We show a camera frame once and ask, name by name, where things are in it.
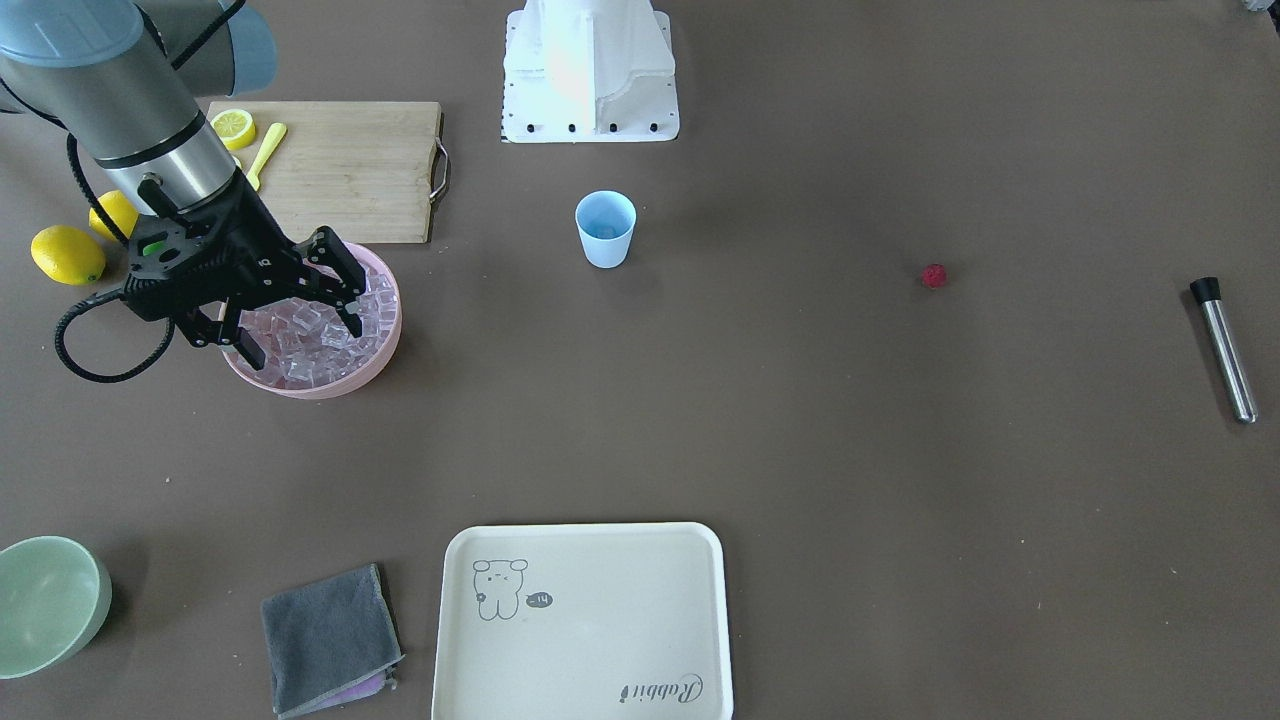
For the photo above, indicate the whole yellow lemon outer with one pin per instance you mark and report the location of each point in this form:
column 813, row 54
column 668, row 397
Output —
column 68, row 255

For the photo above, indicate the whole yellow lemon inner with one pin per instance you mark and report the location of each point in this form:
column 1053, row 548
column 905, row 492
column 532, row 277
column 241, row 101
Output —
column 120, row 211

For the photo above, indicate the red strawberry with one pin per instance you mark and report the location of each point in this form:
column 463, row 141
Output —
column 934, row 276

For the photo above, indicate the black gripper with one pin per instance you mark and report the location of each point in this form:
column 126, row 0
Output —
column 257, row 244

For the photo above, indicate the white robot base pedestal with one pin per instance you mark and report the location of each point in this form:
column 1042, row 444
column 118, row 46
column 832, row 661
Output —
column 589, row 72

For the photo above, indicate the lemon half near board corner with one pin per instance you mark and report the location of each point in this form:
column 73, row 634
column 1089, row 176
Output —
column 235, row 127

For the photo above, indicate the grey folded cloth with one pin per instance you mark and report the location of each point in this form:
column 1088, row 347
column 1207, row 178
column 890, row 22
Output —
column 330, row 642

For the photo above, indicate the wooden cutting board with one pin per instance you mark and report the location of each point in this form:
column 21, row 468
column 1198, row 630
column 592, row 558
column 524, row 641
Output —
column 372, row 171

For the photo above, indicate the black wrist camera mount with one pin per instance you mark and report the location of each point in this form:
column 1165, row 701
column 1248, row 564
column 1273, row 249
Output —
column 162, row 258

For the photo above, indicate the pale green bowl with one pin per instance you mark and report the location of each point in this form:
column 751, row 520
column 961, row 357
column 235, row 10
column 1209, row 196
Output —
column 55, row 595

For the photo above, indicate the pink bowl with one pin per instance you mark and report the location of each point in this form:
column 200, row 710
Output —
column 380, row 340

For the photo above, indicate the cream rabbit serving tray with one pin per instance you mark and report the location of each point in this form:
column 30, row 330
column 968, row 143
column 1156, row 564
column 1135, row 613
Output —
column 584, row 621

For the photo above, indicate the steel muddler black tip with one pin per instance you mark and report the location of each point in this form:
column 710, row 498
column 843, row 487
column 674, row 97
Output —
column 1206, row 291

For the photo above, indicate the light blue plastic cup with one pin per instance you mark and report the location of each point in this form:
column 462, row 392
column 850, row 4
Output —
column 606, row 221

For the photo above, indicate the yellow plastic knife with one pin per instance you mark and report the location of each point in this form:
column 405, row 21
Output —
column 273, row 138

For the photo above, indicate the pile of clear ice cubes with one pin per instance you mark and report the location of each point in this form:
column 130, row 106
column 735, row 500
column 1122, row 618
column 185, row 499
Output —
column 320, row 335

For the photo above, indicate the whole yellow lemon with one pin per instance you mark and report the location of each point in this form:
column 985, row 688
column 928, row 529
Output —
column 68, row 255
column 120, row 211

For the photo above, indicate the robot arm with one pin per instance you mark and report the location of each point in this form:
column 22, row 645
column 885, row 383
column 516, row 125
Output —
column 123, row 79

